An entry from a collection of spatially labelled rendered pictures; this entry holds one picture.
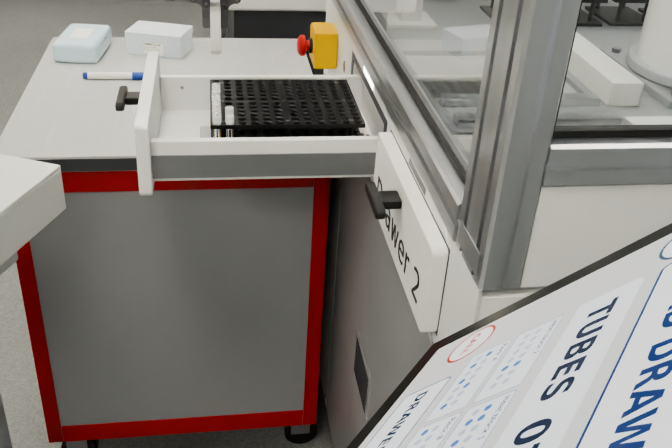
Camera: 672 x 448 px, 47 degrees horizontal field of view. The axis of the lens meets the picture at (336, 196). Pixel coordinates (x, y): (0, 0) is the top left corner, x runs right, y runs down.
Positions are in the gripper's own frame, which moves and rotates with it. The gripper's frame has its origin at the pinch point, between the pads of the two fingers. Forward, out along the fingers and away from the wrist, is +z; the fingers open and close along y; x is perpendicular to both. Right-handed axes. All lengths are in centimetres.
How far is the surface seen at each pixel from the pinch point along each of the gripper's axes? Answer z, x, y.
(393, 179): 8.9, -31.3, 21.1
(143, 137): 9.2, -18.1, -9.7
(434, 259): 8, -50, 21
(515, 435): -10, -90, 12
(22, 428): 100, 21, -45
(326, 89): 10.0, 0.8, 17.3
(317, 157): 13.3, -16.5, 13.8
